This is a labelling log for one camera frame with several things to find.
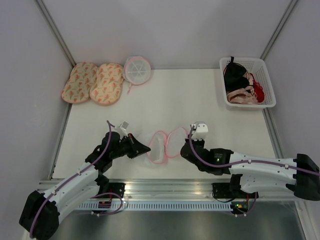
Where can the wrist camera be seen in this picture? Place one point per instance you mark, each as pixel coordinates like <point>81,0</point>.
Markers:
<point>122,129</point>
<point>199,131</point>

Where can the red bra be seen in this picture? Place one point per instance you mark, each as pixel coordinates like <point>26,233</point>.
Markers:
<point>258,90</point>

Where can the left aluminium frame post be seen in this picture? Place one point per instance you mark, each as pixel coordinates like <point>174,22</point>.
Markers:
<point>43,9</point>

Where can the right floral peach laundry bag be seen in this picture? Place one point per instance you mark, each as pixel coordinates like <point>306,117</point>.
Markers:
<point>109,83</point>

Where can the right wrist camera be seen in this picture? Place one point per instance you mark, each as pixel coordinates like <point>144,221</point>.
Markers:
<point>199,131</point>

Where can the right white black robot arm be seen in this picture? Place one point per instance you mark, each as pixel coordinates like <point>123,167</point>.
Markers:
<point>299,175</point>

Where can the left floral peach laundry bag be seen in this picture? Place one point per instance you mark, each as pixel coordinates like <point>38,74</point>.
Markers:
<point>81,79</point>

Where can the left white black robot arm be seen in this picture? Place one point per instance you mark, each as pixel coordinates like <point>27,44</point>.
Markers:
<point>44,211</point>

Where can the black bra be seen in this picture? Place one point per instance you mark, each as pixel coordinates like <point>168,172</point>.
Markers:
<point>236,76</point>

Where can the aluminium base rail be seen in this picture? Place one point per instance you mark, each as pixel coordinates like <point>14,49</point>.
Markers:
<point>173,189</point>

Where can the pink bras pile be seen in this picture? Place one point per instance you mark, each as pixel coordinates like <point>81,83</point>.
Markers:
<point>245,96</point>

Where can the white pink mesh laundry bag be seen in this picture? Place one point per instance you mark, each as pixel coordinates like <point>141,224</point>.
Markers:
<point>163,146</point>

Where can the aluminium frame post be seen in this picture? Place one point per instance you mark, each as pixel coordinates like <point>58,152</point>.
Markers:
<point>279,28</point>
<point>43,9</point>

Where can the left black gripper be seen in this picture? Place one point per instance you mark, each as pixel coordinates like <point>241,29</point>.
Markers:
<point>136,148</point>

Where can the floral peach laundry bag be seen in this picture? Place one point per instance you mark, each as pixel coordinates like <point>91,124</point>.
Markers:
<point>109,83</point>
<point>81,79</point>

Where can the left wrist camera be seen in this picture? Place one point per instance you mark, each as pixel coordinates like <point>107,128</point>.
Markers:
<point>122,129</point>

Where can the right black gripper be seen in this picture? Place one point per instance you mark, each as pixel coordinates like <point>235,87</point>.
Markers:
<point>202,142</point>

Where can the white slotted cable duct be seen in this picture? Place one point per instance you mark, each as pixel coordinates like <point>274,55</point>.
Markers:
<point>93,205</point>

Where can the right aluminium frame post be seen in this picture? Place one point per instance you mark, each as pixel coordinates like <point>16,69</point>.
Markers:
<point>279,28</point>

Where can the white plastic basket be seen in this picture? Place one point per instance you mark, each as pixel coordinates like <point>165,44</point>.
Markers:
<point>258,68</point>

